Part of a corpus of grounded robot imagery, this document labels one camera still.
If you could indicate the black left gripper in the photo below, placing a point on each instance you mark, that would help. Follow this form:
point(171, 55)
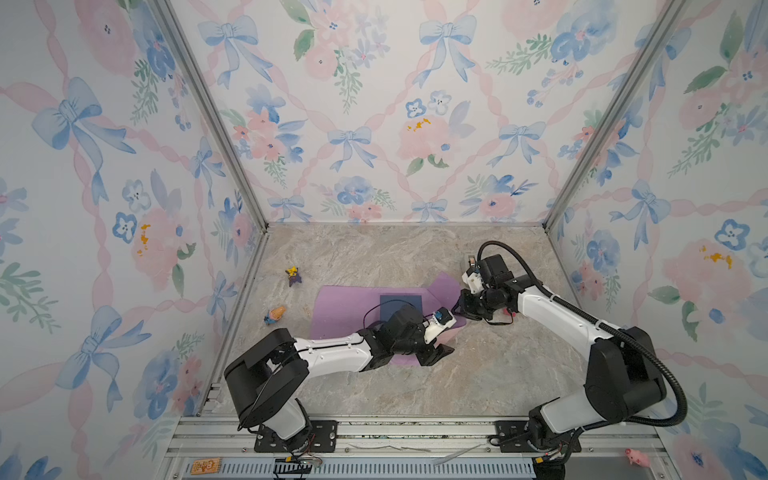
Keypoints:
point(433, 355)

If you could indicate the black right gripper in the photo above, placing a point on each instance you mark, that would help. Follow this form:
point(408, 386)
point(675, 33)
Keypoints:
point(464, 307)

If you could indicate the dark blue gift box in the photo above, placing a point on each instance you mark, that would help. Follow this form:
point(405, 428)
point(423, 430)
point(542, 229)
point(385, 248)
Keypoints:
point(391, 303)

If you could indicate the purple pink wrapping paper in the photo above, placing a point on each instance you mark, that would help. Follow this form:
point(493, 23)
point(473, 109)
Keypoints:
point(339, 312)

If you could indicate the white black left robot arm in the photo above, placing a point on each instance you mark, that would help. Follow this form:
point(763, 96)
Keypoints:
point(263, 381)

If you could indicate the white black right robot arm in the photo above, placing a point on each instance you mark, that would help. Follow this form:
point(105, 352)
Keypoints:
point(620, 381)

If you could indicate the purple yellow toy figure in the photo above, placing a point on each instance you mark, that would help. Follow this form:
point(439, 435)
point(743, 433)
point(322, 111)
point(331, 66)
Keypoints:
point(294, 276)

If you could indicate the orange blue toy figure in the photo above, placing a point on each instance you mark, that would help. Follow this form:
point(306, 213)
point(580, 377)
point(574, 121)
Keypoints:
point(274, 315)

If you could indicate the pink pig toy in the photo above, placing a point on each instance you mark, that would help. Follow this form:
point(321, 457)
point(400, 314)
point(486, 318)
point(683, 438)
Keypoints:
point(638, 458)

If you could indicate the orange tag label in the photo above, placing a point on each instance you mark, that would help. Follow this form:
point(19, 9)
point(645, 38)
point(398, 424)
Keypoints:
point(205, 466)

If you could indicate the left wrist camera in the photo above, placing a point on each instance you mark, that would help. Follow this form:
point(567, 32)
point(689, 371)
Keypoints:
point(437, 323)

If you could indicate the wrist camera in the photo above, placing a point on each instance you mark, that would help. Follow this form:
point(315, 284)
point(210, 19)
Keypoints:
point(487, 273)
point(437, 323)

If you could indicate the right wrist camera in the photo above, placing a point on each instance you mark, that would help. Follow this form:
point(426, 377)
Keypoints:
point(487, 273)

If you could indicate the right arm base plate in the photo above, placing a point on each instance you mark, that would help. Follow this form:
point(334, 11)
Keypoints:
point(517, 436)

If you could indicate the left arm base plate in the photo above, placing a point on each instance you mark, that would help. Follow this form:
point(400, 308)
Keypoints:
point(320, 436)

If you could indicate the aluminium front rail frame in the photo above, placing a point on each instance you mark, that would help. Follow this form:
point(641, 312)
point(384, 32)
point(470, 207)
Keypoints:
point(397, 447)

